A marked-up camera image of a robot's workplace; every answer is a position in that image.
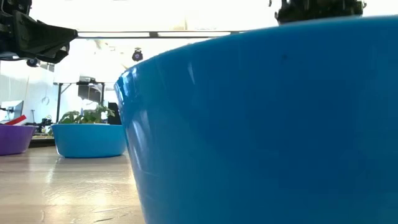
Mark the green potted plant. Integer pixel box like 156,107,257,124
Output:
46,105,116,136

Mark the black office chair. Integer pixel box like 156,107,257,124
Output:
106,101,123,126

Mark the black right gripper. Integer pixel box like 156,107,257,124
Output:
275,0,365,25

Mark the long ceiling light fixture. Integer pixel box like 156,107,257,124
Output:
76,30,249,39

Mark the purple plastic mini bowl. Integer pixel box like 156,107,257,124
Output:
0,124,37,156

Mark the light blue mini bowl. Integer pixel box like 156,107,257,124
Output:
114,14,398,224
51,123,127,159

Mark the red and white box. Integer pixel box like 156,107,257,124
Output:
4,114,29,126

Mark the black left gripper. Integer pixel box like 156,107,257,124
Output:
0,0,78,65

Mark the black background desk frame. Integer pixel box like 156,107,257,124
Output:
53,80,107,124

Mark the computer monitor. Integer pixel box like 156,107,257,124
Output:
0,100,25,123

